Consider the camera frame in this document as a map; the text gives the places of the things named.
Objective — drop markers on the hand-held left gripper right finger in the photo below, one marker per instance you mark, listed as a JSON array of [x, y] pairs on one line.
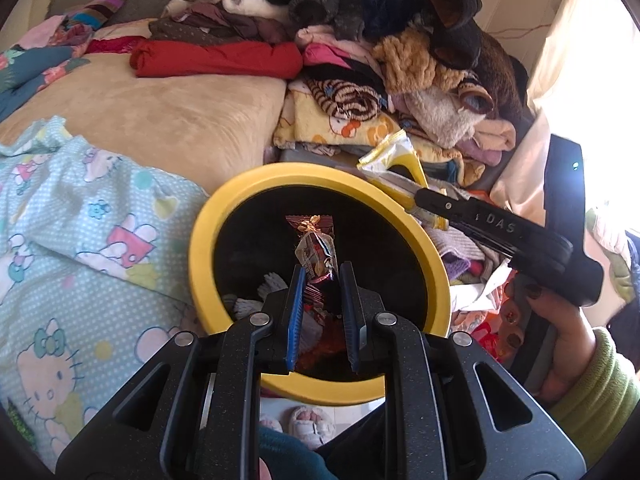
[[350, 320]]

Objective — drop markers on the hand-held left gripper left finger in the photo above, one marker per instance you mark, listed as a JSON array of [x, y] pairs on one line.
[[295, 320]]

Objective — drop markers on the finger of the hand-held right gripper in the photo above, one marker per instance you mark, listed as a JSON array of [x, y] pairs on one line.
[[480, 217], [492, 241]]

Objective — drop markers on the red plastic bag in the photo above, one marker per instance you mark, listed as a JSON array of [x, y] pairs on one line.
[[327, 352]]

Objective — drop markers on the colourful printed snack wrapper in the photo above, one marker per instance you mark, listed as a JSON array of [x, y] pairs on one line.
[[314, 256]]

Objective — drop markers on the brown snack wrapper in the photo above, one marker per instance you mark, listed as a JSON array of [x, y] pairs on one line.
[[310, 226]]

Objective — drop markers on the yellow white snack wrapper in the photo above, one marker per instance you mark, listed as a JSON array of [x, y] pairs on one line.
[[395, 160]]

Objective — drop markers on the yellow-rimmed black trash bin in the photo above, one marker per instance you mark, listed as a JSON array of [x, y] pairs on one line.
[[240, 220]]

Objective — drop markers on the person's right hand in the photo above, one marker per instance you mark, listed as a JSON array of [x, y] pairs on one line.
[[565, 340]]

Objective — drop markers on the green white padded cloth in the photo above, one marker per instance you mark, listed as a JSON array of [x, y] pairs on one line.
[[615, 245]]

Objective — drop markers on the white fuzzy slipper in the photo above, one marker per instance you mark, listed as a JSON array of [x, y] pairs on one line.
[[307, 425]]

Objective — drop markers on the person's dark trouser leg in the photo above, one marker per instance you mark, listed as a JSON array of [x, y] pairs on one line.
[[357, 445]]

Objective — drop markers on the person's teal clothing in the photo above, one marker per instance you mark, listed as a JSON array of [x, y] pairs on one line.
[[290, 457]]

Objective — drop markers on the cream curtain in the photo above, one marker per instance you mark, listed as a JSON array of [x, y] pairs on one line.
[[565, 60]]

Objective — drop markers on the pile of mixed clothes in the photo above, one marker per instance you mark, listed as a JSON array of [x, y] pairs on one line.
[[350, 60]]

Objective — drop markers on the light blue cat-print blanket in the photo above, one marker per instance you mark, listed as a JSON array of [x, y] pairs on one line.
[[90, 260]]

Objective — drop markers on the beige fleece blanket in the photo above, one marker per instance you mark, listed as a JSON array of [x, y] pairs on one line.
[[165, 115]]

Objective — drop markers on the red and white fuzzy cloth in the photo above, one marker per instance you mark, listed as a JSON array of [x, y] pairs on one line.
[[115, 45]]

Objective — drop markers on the blue floral quilt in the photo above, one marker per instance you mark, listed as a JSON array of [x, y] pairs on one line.
[[30, 72]]

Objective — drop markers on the colourful striped cloth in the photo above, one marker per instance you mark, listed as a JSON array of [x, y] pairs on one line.
[[95, 10]]

